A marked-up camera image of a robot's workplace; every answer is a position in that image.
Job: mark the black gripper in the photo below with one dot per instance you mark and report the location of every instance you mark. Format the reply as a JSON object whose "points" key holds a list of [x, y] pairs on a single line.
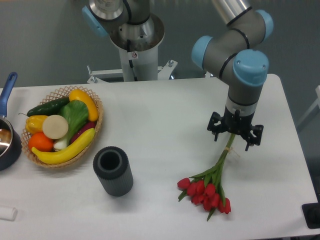
{"points": [[234, 122]]}

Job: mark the red tulip bouquet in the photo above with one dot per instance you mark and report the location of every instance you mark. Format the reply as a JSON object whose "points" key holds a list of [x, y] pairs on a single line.
{"points": [[205, 189]]}

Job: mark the grey robot arm, blue caps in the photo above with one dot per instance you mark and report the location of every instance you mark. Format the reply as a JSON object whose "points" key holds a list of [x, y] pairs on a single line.
{"points": [[232, 58]]}

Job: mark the black device at table edge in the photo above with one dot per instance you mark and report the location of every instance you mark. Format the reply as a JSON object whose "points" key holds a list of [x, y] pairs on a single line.
{"points": [[311, 212]]}

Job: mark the dark grey ribbed vase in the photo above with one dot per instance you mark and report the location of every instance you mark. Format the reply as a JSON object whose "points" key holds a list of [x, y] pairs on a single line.
{"points": [[111, 166]]}

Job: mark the purple eggplant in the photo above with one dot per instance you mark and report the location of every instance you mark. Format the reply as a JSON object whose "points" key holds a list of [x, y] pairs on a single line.
{"points": [[87, 126]]}

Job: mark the green bok choy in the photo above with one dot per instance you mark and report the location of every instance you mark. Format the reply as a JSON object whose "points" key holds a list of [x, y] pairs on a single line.
{"points": [[76, 114]]}

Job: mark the yellow squash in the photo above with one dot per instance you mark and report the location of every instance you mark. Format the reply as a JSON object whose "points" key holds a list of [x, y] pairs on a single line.
{"points": [[81, 95]]}

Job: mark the beige round disc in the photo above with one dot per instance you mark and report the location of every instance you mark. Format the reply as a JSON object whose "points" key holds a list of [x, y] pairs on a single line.
{"points": [[55, 127]]}

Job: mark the green cucumber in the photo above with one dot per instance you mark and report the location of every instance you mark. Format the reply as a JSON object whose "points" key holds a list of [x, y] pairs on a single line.
{"points": [[48, 108]]}

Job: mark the yellow banana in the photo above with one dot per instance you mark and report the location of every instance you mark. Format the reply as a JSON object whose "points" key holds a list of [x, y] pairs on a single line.
{"points": [[68, 153]]}

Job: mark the orange fruit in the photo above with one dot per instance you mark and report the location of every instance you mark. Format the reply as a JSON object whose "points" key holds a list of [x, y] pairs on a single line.
{"points": [[41, 142]]}

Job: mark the yellow bell pepper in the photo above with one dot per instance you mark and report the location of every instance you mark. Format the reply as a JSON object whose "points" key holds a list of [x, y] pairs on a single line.
{"points": [[34, 124]]}

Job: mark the white cylinder object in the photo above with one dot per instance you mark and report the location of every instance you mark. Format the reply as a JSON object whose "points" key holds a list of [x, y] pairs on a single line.
{"points": [[8, 213]]}

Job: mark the white frame at right edge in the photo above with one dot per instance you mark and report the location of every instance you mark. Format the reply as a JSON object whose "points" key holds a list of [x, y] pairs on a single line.
{"points": [[310, 113]]}

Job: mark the white metal base frame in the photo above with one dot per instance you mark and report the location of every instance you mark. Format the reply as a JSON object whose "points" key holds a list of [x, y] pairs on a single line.
{"points": [[166, 72]]}

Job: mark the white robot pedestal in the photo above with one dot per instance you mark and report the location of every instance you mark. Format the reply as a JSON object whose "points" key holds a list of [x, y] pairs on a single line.
{"points": [[138, 48]]}

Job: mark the dark saucepan with blue handle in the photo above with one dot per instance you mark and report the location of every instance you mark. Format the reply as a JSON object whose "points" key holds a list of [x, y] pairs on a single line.
{"points": [[10, 142]]}

